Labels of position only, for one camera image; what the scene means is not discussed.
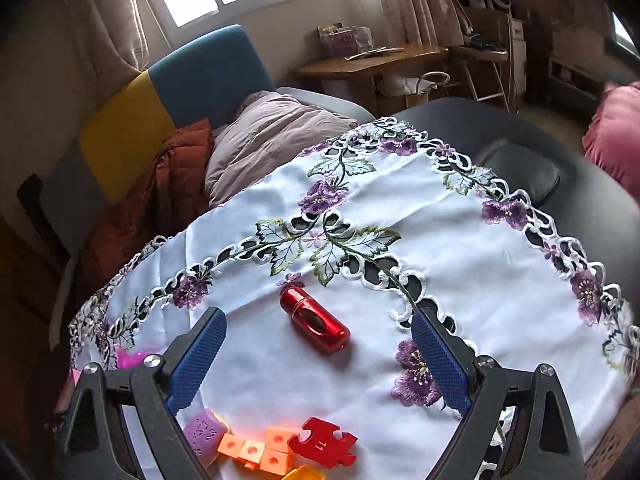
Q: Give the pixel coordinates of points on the beige curtain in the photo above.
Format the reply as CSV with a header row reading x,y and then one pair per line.
x,y
115,10
405,5

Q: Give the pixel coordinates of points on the yellow plastic piece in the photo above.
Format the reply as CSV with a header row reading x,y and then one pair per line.
x,y
305,474

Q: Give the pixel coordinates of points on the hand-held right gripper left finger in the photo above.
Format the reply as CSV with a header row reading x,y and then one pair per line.
x,y
195,360

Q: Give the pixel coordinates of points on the pink cloth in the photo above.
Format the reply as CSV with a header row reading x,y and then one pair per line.
x,y
615,130

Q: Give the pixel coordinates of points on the orange plastic block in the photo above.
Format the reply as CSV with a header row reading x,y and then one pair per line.
x,y
250,452

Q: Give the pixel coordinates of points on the white floral embroidered tablecloth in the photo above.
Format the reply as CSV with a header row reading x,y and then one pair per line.
x,y
450,260

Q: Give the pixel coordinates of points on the small side window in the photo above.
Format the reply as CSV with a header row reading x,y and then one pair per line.
x,y
625,32

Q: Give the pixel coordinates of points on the grey yellow blue headboard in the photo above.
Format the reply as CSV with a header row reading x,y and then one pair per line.
x,y
125,120

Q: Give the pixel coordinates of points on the white low cabinet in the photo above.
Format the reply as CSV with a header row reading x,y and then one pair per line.
x,y
575,70

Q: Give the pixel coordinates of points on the metal shelf rack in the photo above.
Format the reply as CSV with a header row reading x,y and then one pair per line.
x,y
480,50

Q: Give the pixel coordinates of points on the flat papers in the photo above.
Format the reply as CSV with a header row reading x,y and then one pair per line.
x,y
375,53

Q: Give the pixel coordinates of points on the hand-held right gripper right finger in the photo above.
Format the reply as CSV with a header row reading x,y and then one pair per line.
x,y
440,365

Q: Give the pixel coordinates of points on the rust-brown blanket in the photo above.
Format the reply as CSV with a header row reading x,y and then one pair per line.
x,y
165,185

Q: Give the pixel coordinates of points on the purple plastic block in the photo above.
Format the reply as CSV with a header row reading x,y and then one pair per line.
x,y
202,435

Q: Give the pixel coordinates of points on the dark red block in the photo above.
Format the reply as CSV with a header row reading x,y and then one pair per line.
x,y
332,336

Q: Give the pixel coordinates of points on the purple storage box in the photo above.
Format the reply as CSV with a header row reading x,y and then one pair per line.
x,y
347,40

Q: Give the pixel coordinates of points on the wooden desk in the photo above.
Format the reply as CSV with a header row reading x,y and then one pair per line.
x,y
380,62

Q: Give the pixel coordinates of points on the red puzzle piece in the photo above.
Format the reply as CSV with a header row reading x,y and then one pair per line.
x,y
320,442

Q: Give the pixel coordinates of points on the beige pillow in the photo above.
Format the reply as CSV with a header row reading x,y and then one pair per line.
x,y
280,130

